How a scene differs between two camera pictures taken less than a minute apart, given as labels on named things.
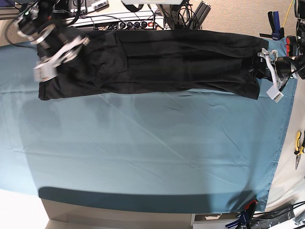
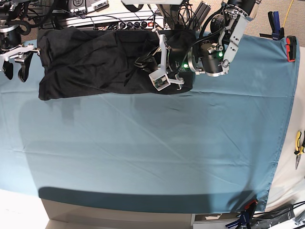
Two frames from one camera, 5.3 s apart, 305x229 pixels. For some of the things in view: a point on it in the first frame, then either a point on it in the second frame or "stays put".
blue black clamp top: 278,33 stays put
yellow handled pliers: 299,150 stays put
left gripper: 284,68 to 182,57
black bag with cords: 266,220 stays put
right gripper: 60,52 to 11,47
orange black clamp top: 291,46 stays put
